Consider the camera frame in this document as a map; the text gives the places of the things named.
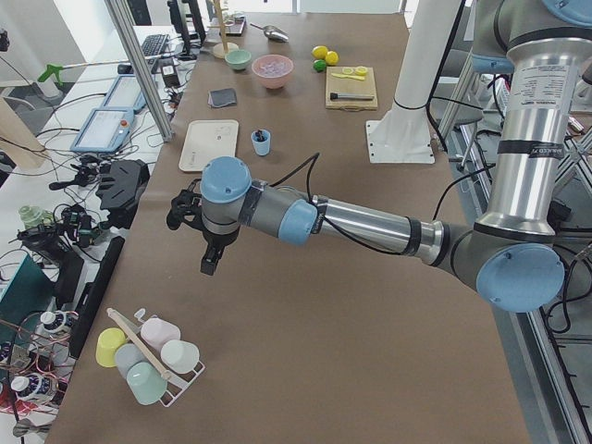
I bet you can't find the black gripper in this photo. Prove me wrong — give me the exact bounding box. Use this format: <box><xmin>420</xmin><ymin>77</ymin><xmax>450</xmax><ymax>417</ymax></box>
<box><xmin>166</xmin><ymin>179</ymin><xmax>239</xmax><ymax>276</ymax></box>

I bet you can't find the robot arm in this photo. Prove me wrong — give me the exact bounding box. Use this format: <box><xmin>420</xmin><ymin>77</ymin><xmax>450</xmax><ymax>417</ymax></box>
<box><xmin>166</xmin><ymin>1</ymin><xmax>591</xmax><ymax>313</ymax></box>

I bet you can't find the pink cup on rack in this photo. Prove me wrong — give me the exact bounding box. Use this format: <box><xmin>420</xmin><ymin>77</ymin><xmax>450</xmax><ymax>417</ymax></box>
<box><xmin>140</xmin><ymin>317</ymin><xmax>180</xmax><ymax>352</ymax></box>

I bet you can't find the white cup on rack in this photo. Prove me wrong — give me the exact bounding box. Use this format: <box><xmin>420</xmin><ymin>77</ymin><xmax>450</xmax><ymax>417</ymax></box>
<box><xmin>160</xmin><ymin>339</ymin><xmax>200</xmax><ymax>375</ymax></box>

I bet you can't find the light blue cup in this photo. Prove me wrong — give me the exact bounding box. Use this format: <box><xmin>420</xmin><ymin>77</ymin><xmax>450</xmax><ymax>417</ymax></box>
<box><xmin>251</xmin><ymin>129</ymin><xmax>271</xmax><ymax>156</ymax></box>

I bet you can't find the grey cup on rack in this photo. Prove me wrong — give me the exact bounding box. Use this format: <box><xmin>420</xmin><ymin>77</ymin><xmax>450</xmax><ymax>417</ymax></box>
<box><xmin>114</xmin><ymin>342</ymin><xmax>146</xmax><ymax>378</ymax></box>

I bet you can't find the yellow cup on rack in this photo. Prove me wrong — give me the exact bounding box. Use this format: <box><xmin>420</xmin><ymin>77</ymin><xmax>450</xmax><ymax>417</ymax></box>
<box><xmin>95</xmin><ymin>327</ymin><xmax>127</xmax><ymax>368</ymax></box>

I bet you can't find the mint cup on rack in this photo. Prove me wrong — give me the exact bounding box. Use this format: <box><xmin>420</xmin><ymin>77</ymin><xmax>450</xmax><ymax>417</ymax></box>
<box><xmin>126</xmin><ymin>362</ymin><xmax>167</xmax><ymax>405</ymax></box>

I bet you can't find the pile of ice cubes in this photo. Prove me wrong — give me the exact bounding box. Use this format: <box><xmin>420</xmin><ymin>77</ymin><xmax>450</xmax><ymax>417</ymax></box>
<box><xmin>253</xmin><ymin>58</ymin><xmax>291</xmax><ymax>79</ymax></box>

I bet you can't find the wooden cup tree stand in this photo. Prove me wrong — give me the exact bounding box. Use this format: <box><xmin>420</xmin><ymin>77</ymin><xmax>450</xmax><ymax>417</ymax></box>
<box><xmin>211</xmin><ymin>0</ymin><xmax>239</xmax><ymax>59</ymax></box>

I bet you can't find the steel ice scoop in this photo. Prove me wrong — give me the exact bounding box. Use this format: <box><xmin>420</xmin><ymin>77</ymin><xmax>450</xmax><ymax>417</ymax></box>
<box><xmin>251</xmin><ymin>23</ymin><xmax>290</xmax><ymax>43</ymax></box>

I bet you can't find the black stand on desk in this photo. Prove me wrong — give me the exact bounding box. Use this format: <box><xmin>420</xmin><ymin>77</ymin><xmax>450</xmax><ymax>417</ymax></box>
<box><xmin>96</xmin><ymin>160</ymin><xmax>150</xmax><ymax>228</ymax></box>

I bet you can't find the cream rabbit tray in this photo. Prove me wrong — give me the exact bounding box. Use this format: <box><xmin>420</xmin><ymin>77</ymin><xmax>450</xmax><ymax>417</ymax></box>
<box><xmin>179</xmin><ymin>119</ymin><xmax>240</xmax><ymax>172</ymax></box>

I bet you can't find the grey folded cloth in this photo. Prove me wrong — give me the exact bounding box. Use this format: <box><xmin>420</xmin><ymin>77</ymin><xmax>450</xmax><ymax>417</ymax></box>
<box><xmin>208</xmin><ymin>88</ymin><xmax>237</xmax><ymax>108</ymax></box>

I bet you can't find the teach pendant lower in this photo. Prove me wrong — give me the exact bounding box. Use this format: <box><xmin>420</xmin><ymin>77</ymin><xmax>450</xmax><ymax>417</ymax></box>
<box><xmin>70</xmin><ymin>106</ymin><xmax>135</xmax><ymax>154</ymax></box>

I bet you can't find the teach pendant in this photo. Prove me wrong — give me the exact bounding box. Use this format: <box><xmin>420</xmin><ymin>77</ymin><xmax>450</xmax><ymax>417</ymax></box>
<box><xmin>70</xmin><ymin>106</ymin><xmax>135</xmax><ymax>154</ymax></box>
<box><xmin>102</xmin><ymin>74</ymin><xmax>146</xmax><ymax>113</ymax></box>

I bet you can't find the teach pendant upper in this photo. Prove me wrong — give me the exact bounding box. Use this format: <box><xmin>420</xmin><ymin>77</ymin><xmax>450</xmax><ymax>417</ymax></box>
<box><xmin>102</xmin><ymin>74</ymin><xmax>146</xmax><ymax>113</ymax></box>

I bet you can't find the pink bowl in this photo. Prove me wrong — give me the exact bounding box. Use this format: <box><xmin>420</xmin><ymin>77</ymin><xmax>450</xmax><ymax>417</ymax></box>
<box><xmin>252</xmin><ymin>55</ymin><xmax>294</xmax><ymax>89</ymax></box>

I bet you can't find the green bowl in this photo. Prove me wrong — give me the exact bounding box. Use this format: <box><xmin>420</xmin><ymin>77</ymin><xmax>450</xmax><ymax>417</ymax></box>
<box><xmin>225</xmin><ymin>49</ymin><xmax>252</xmax><ymax>71</ymax></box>

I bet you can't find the steel muddler black tip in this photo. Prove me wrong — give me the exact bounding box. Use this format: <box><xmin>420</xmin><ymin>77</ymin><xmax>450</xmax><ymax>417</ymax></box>
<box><xmin>329</xmin><ymin>92</ymin><xmax>375</xmax><ymax>101</ymax></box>

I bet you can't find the wooden cutting board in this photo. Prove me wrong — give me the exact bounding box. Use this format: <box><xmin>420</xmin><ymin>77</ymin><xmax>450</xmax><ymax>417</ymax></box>
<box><xmin>326</xmin><ymin>67</ymin><xmax>378</xmax><ymax>111</ymax></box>

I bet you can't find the green lime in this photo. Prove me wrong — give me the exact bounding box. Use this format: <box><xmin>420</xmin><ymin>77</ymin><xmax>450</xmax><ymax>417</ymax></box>
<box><xmin>313</xmin><ymin>59</ymin><xmax>327</xmax><ymax>72</ymax></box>

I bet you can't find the black keyboard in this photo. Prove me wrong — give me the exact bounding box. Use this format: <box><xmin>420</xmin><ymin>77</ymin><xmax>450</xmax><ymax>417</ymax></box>
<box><xmin>141</xmin><ymin>34</ymin><xmax>169</xmax><ymax>57</ymax></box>

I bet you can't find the yellow plastic knife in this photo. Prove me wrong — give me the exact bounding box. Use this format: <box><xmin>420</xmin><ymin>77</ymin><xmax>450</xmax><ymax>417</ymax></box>
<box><xmin>330</xmin><ymin>72</ymin><xmax>366</xmax><ymax>81</ymax></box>

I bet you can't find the yellow lemon outer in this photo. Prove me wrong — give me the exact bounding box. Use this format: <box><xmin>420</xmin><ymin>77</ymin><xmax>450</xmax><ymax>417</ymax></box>
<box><xmin>311</xmin><ymin>45</ymin><xmax>328</xmax><ymax>59</ymax></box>

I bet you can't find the yellow lemon near lime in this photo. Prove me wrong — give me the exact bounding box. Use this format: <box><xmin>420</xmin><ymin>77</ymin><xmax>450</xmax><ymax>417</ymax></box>
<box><xmin>324</xmin><ymin>51</ymin><xmax>339</xmax><ymax>66</ymax></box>

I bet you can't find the white wire cup rack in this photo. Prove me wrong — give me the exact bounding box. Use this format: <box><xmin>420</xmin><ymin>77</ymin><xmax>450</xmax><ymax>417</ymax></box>
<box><xmin>106</xmin><ymin>308</ymin><xmax>205</xmax><ymax>407</ymax></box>

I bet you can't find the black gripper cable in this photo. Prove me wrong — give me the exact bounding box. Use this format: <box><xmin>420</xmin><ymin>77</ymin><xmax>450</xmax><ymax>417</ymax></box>
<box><xmin>265</xmin><ymin>151</ymin><xmax>494</xmax><ymax>255</ymax></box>

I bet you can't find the aluminium frame post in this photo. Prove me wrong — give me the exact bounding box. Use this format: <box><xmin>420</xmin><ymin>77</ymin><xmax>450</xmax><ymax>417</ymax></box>
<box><xmin>105</xmin><ymin>0</ymin><xmax>173</xmax><ymax>142</ymax></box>

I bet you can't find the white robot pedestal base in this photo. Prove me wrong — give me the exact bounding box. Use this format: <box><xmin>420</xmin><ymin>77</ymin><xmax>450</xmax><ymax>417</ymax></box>
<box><xmin>366</xmin><ymin>0</ymin><xmax>464</xmax><ymax>165</ymax></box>

